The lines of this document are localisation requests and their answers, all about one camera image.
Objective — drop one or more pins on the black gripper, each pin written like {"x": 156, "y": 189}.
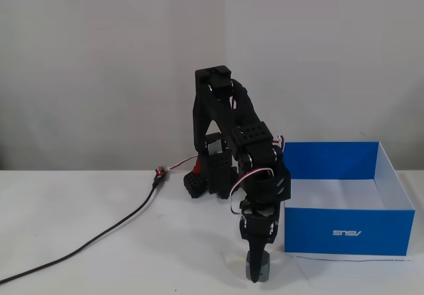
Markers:
{"x": 258, "y": 226}

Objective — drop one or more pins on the gray block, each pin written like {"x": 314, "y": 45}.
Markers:
{"x": 265, "y": 265}

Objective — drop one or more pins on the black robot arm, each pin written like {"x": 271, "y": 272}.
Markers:
{"x": 215, "y": 109}

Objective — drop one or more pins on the blue and white cardboard box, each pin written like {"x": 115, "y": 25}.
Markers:
{"x": 344, "y": 230}

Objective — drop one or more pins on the thin thread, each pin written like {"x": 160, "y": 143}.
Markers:
{"x": 348, "y": 260}

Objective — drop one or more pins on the small controller board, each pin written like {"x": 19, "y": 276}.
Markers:
{"x": 160, "y": 172}

